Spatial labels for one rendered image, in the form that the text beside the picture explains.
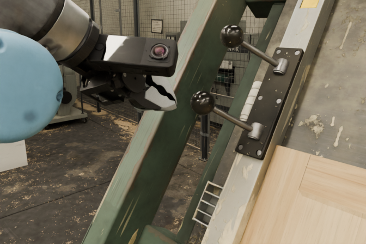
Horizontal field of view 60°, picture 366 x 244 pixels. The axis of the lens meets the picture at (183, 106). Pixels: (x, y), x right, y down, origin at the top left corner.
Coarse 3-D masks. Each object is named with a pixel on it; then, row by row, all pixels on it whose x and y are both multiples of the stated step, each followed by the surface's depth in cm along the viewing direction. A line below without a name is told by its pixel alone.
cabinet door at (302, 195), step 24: (288, 168) 49; (312, 168) 47; (336, 168) 45; (360, 168) 43; (264, 192) 49; (288, 192) 47; (312, 192) 45; (336, 192) 44; (360, 192) 42; (264, 216) 48; (288, 216) 46; (312, 216) 44; (336, 216) 43; (360, 216) 41; (264, 240) 46; (288, 240) 45; (312, 240) 43; (336, 240) 41; (360, 240) 40
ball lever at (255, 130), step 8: (192, 96) 48; (200, 96) 47; (208, 96) 47; (192, 104) 47; (200, 104) 46; (208, 104) 47; (200, 112) 47; (208, 112) 47; (216, 112) 49; (224, 112) 49; (232, 120) 49; (240, 120) 50; (248, 128) 50; (256, 128) 50; (248, 136) 51; (256, 136) 50
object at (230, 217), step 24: (312, 24) 55; (312, 48) 55; (288, 96) 52; (288, 120) 53; (240, 168) 51; (264, 168) 50; (240, 192) 49; (216, 216) 50; (240, 216) 48; (216, 240) 48; (240, 240) 48
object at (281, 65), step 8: (232, 24) 50; (224, 32) 49; (232, 32) 49; (240, 32) 49; (224, 40) 50; (232, 40) 49; (240, 40) 50; (248, 48) 51; (256, 48) 52; (264, 56) 52; (272, 64) 53; (280, 64) 53; (288, 64) 53; (280, 72) 52
